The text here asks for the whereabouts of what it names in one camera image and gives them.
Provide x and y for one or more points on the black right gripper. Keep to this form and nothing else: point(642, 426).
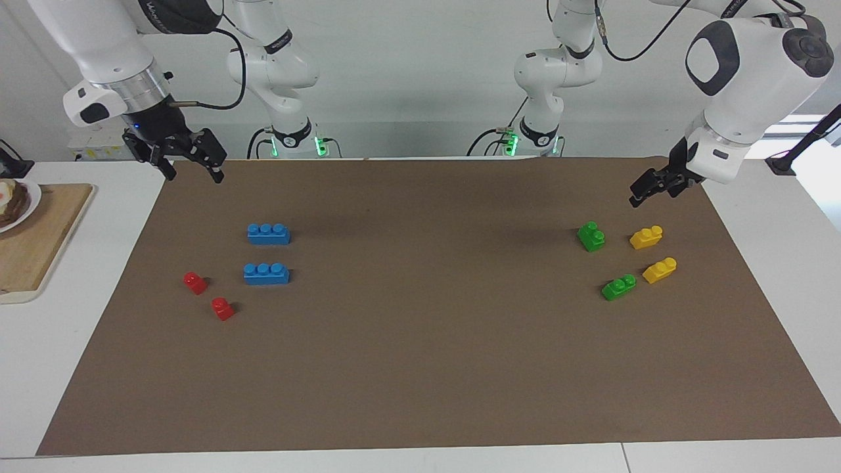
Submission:
point(161, 135)

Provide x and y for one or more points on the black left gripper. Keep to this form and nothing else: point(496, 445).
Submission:
point(683, 174)

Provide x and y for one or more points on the green two-stud toy block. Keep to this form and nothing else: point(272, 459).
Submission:
point(591, 238)
point(618, 288)

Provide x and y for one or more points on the blue three-stud toy block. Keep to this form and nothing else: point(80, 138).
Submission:
point(266, 274)
point(268, 234)

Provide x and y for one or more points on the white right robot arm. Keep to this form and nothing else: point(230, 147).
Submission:
point(105, 46)

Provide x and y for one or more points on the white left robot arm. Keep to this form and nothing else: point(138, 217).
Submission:
point(742, 79)

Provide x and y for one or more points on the yellow two-stud toy block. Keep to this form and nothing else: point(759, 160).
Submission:
point(646, 238)
point(659, 270)

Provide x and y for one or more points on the red one-stud toy block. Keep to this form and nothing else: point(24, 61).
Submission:
point(194, 283)
point(222, 309)

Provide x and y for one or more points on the white plate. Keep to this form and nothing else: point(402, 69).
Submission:
point(31, 200)

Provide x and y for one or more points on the wooden cutting board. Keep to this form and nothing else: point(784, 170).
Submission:
point(39, 243)

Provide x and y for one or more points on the black device on table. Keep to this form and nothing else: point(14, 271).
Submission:
point(13, 167)

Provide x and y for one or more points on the toast with fried egg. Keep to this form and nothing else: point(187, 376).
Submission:
point(10, 200)

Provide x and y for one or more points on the brown paper table mat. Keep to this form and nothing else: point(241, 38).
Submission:
point(420, 368)

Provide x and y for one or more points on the white wall socket box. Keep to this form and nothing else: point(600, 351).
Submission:
point(98, 146)

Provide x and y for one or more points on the black camera stand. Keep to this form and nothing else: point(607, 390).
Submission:
point(798, 148)

